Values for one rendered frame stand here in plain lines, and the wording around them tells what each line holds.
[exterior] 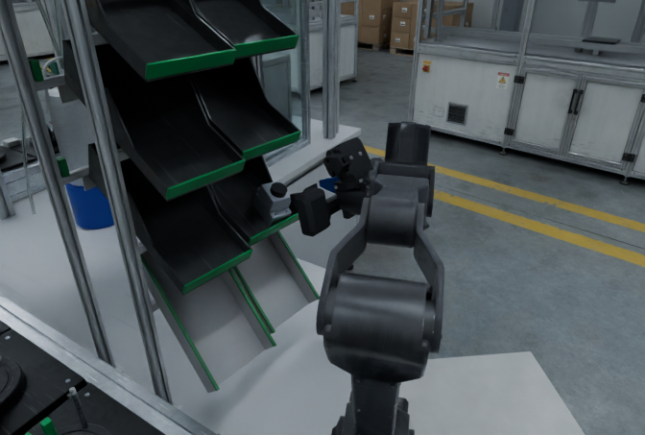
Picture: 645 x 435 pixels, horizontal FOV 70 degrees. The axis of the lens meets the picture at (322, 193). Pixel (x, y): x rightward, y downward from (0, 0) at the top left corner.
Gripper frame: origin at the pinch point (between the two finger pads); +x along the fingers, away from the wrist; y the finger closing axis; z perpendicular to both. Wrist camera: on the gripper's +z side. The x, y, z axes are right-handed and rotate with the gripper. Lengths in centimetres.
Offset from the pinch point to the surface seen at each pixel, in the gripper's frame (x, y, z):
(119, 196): 17.1, 23.5, 6.3
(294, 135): 8.9, -4.7, 7.9
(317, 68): 382, -406, -2
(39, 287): 86, 25, -25
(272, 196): 12.8, -0.2, -2.0
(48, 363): 43, 36, -24
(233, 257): 12.3, 10.8, -8.8
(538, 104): 92, -363, -56
